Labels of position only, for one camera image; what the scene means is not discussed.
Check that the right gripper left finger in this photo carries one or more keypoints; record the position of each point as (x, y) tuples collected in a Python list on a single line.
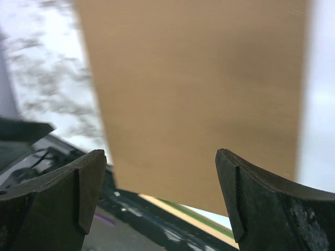
[(54, 211)]

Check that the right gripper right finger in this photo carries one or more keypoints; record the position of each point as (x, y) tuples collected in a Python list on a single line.
[(269, 212)]

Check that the green and wood picture frame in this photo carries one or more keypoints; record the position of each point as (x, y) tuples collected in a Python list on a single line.
[(216, 225)]

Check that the brown frame backing board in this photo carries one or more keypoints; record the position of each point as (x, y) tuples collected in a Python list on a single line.
[(178, 80)]

